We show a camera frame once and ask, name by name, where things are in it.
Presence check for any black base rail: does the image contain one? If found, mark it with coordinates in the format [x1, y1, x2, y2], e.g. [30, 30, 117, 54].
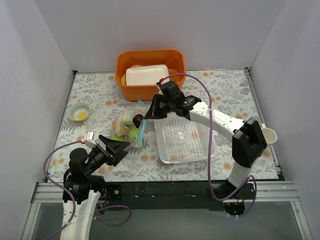
[98, 180, 255, 216]

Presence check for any yellow mango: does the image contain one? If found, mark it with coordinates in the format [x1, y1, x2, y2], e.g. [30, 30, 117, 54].
[112, 121, 127, 136]

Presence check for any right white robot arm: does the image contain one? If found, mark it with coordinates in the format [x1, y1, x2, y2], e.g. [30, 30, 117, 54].
[145, 80, 268, 199]

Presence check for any orange plastic tub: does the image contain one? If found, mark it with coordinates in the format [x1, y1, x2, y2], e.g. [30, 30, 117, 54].
[115, 49, 186, 102]

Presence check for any floral table mat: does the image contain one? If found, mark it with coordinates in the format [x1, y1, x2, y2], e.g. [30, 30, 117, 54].
[51, 69, 280, 182]

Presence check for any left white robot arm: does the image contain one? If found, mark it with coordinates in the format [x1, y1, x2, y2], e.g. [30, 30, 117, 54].
[60, 135, 130, 240]

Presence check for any green lime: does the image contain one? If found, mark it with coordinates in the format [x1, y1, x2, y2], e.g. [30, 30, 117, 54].
[125, 127, 139, 144]

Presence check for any white plastic basket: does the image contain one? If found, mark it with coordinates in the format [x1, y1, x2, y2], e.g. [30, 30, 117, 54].
[153, 114, 210, 165]

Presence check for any white radish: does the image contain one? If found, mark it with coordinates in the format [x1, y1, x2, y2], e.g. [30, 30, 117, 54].
[121, 111, 136, 129]

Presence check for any dark purple mangosteen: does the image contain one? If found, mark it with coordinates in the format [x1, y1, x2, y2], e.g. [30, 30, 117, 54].
[132, 114, 144, 128]

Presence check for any green apple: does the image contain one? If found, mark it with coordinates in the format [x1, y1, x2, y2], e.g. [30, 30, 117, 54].
[111, 134, 126, 142]

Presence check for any white rectangular dish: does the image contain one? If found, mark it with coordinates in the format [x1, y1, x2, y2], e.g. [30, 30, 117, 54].
[125, 64, 169, 86]

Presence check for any patterned small bowl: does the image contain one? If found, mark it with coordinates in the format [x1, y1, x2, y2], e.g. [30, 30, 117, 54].
[68, 102, 91, 122]

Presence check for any yellow plate in tub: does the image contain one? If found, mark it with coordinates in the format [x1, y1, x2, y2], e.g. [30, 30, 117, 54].
[120, 65, 142, 86]

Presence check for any clear zip top bag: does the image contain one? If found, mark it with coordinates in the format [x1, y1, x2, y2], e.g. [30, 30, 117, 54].
[109, 100, 148, 148]

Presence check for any white cup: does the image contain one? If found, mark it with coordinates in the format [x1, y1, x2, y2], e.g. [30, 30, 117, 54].
[260, 123, 278, 147]

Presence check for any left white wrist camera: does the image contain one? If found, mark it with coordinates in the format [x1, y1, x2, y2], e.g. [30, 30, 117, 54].
[81, 130, 97, 149]

